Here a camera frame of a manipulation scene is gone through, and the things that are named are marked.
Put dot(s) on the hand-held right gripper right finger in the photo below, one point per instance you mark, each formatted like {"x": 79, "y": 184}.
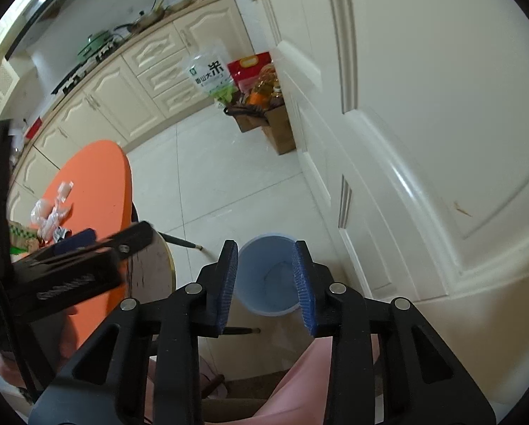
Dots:
{"x": 302, "y": 283}

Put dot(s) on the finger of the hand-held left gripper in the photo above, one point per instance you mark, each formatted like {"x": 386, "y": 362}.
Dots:
{"x": 131, "y": 237}
{"x": 76, "y": 239}

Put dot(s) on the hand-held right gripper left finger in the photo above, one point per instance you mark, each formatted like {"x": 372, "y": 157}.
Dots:
{"x": 226, "y": 283}

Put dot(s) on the foil snack wrapper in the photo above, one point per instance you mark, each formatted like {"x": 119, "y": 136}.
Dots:
{"x": 63, "y": 232}

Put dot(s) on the long clear plastic bag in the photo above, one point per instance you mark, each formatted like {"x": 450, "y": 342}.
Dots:
{"x": 54, "y": 221}

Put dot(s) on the blue plastic trash bin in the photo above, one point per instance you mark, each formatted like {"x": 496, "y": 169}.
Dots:
{"x": 268, "y": 270}

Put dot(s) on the white plastic bag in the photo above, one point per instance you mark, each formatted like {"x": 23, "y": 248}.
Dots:
{"x": 41, "y": 212}

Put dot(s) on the small clear wrapper white piece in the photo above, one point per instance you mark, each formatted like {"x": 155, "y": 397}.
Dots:
{"x": 65, "y": 190}

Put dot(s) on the green patterned carton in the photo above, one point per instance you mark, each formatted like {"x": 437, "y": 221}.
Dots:
{"x": 23, "y": 239}

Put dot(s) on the round brown stool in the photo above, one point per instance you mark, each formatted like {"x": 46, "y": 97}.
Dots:
{"x": 156, "y": 265}

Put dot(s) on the orange round table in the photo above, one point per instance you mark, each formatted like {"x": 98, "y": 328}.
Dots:
{"x": 96, "y": 186}

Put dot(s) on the person's pink pants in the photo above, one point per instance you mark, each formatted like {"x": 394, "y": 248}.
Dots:
{"x": 299, "y": 389}

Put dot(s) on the red box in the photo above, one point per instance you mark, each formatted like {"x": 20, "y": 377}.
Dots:
{"x": 33, "y": 129}

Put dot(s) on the brown wooden stool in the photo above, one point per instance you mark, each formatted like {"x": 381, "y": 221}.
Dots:
{"x": 242, "y": 400}

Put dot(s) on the cream kitchen base cabinets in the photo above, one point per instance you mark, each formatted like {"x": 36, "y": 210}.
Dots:
{"x": 114, "y": 93}

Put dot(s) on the large cardboard box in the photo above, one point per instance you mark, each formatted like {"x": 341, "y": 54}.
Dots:
{"x": 282, "y": 133}

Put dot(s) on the small cardboard box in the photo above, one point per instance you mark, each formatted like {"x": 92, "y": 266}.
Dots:
{"x": 249, "y": 119}

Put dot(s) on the black gas stove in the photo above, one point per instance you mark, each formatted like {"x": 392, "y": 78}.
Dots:
{"x": 83, "y": 73}

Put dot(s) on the clear rice bag green print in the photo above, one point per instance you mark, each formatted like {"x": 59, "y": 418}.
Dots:
{"x": 211, "y": 75}

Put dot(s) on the dark capped bottle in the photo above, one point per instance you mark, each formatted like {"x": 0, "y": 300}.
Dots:
{"x": 277, "y": 95}

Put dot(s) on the green cooking pot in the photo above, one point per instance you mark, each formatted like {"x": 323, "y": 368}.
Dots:
{"x": 94, "y": 46}

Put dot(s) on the yellow cooking oil bottle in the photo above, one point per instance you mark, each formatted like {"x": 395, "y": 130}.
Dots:
{"x": 264, "y": 88}

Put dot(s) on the metal frying pan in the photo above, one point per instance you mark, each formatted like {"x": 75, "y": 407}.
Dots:
{"x": 142, "y": 20}

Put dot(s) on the white panel door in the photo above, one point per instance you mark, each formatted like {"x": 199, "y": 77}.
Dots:
{"x": 423, "y": 97}

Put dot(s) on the range hood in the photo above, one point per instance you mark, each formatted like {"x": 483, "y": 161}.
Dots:
{"x": 38, "y": 4}

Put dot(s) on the cream wall cabinet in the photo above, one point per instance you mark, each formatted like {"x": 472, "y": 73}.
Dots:
{"x": 1, "y": 88}

